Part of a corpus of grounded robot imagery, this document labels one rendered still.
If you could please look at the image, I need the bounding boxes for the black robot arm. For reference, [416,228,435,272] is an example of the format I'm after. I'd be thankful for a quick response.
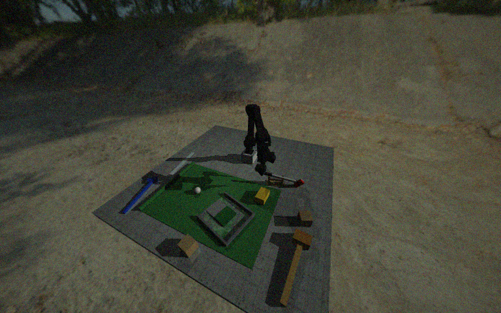
[243,104,276,164]

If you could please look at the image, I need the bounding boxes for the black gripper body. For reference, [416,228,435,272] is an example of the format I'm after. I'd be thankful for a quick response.
[255,152,266,172]

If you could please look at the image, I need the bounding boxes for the yellow block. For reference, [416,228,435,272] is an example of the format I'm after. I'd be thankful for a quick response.
[255,187,270,205]

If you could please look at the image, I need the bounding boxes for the green flat mat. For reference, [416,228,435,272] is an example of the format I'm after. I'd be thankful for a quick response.
[142,164,281,269]

